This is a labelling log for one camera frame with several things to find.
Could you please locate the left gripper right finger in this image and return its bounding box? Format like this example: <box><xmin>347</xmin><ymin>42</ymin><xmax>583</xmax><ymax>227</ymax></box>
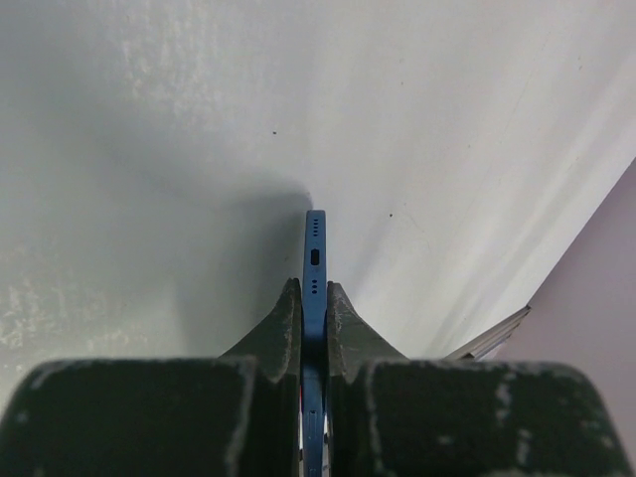
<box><xmin>326</xmin><ymin>282</ymin><xmax>635</xmax><ymax>476</ymax></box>

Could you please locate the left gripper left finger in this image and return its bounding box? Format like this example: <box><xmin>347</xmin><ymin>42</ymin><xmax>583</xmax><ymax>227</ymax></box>
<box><xmin>1</xmin><ymin>279</ymin><xmax>302</xmax><ymax>476</ymax></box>

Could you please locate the right aluminium frame post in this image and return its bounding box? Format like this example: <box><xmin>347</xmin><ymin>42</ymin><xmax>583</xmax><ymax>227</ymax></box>
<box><xmin>445</xmin><ymin>306</ymin><xmax>532</xmax><ymax>361</ymax></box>

